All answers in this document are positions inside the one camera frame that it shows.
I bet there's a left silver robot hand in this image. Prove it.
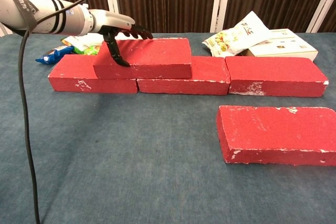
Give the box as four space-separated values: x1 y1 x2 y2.
89 8 154 67

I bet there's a red foam brick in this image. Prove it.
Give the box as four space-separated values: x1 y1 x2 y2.
93 37 192 80
136 56 231 95
216 105 336 166
225 56 329 98
47 54 139 94

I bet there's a green snack packet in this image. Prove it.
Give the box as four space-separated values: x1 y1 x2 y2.
73 44 102 56

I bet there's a green orange snack bag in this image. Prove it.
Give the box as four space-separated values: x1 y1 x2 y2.
61 36 79 49

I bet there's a blue cookie packet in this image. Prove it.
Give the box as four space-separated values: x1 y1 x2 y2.
35 45 74 65

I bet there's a white nut snack bag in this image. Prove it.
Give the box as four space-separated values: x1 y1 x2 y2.
202 10 272 58

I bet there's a blue felt table cover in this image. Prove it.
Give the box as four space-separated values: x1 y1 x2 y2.
0 32 336 224

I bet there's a white flat cardboard box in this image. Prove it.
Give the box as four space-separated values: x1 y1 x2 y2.
237 28 319 62

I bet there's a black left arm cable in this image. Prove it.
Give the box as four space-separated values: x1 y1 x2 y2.
10 0 92 224

